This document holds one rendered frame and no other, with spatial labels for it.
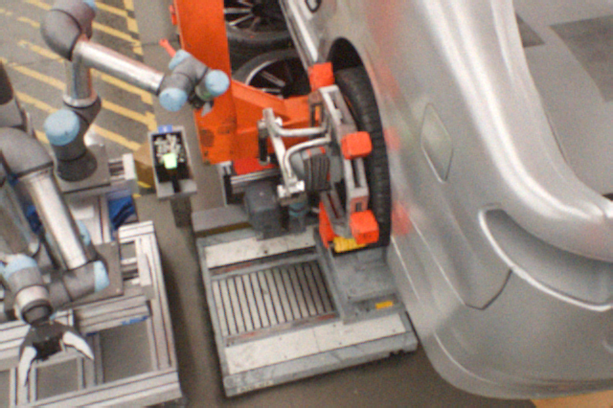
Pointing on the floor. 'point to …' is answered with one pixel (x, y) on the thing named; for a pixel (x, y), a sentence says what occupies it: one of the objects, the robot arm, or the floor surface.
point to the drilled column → (182, 208)
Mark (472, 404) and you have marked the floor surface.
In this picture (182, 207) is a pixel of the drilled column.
